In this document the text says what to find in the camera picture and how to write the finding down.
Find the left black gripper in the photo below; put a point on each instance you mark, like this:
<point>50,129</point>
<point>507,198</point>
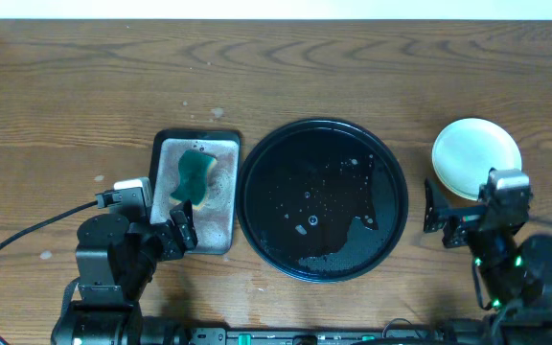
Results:
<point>172,235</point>

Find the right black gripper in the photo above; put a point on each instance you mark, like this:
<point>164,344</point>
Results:
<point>460,223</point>

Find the green yellow sponge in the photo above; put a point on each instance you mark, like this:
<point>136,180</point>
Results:
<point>194,168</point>

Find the light blue plate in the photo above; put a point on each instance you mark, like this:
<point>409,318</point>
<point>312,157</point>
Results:
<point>465,151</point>

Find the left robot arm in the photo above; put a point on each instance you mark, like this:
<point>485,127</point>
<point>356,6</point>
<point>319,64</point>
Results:
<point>117,256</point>

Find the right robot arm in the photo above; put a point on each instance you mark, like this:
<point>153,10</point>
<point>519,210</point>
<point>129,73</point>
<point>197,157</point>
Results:
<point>512,281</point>

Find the rectangular black soapy tray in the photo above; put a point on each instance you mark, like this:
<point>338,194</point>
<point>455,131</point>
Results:
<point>214,216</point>

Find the round black tray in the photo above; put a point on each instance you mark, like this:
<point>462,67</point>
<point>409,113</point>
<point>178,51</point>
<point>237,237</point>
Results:
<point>322,200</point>

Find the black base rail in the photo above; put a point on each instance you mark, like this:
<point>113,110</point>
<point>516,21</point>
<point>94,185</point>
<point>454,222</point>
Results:
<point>398,334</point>

